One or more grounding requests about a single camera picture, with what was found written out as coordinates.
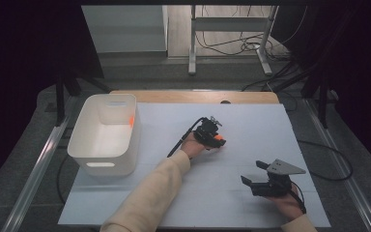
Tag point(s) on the wooden table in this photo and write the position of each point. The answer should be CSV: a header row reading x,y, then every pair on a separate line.
x,y
190,96

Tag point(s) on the white plastic bin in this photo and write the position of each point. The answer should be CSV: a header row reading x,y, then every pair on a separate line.
x,y
103,138

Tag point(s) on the dark table grommet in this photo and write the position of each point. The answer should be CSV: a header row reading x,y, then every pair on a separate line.
x,y
225,102

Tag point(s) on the orange ball with dark mark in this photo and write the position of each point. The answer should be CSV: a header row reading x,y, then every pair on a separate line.
x,y
131,121

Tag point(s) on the metal floor rail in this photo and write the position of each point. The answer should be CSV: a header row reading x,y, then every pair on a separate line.
x,y
35,174
344,174

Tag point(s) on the person's right hand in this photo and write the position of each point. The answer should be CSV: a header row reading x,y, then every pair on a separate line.
x,y
290,206

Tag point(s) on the black stand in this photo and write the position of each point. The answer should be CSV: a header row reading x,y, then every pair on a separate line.
x,y
60,96
323,100

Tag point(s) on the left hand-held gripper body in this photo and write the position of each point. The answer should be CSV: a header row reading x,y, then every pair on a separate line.
x,y
206,132

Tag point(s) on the white metal stand frame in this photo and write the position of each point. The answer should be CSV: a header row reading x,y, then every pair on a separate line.
x,y
228,24

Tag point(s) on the white cabinet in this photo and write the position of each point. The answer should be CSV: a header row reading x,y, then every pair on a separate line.
x,y
125,29

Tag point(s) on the white table mat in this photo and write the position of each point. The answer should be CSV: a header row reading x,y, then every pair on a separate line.
x,y
244,122

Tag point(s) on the dark curtain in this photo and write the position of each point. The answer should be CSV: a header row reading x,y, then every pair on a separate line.
x,y
19,64
360,64

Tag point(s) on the person's left hand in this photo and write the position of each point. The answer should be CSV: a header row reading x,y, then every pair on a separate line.
x,y
193,148

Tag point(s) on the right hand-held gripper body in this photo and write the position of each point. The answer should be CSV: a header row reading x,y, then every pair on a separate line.
x,y
277,185

